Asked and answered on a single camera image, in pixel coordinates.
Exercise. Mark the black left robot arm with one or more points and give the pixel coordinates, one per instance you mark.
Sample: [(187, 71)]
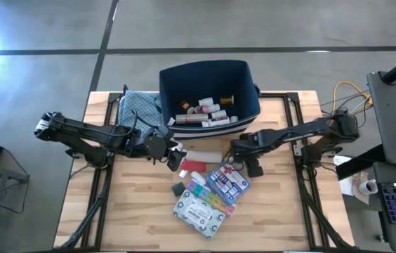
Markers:
[(85, 131)]

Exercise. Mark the dark green square pad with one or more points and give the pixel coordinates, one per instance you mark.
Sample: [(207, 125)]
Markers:
[(178, 189)]

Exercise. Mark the white mug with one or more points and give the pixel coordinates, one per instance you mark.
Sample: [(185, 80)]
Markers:
[(368, 187)]

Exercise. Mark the white paper napkin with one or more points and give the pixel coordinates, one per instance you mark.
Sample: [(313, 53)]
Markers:
[(349, 186)]

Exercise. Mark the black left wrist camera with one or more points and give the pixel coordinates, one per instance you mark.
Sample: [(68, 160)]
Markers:
[(164, 131)]

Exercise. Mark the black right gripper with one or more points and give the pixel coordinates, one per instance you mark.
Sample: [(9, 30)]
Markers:
[(250, 151)]

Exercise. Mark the navy fabric basket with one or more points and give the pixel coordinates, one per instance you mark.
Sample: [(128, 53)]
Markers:
[(201, 81)]

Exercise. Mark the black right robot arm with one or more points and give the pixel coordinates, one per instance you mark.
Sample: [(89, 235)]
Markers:
[(307, 130)]

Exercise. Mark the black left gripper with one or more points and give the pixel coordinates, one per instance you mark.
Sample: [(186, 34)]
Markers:
[(154, 147)]

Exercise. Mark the long white red tube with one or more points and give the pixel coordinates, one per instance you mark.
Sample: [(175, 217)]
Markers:
[(191, 118)]

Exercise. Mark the small white cylinder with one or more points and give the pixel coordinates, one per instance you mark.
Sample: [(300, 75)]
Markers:
[(183, 173)]

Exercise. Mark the grey desk top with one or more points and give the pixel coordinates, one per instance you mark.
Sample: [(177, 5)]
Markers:
[(394, 112)]

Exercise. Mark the black desk support bar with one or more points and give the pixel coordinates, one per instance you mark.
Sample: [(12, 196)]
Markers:
[(356, 165)]

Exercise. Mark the patterned wipes packet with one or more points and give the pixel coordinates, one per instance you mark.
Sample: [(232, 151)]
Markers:
[(198, 215)]

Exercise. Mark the white bottle purple label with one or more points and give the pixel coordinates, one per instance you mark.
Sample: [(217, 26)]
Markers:
[(219, 122)]

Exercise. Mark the white gauze roll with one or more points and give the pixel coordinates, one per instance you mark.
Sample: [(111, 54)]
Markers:
[(198, 178)]

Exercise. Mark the grey side stand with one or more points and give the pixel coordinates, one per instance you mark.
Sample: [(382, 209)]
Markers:
[(5, 172)]

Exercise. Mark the blue patterned cloth pouch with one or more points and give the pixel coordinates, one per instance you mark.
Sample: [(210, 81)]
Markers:
[(138, 109)]

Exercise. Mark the rainbow weekly pill organizer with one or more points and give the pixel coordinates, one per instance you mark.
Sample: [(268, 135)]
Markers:
[(206, 195)]

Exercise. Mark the blue first aid kit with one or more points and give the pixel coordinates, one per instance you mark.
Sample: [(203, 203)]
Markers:
[(227, 183)]

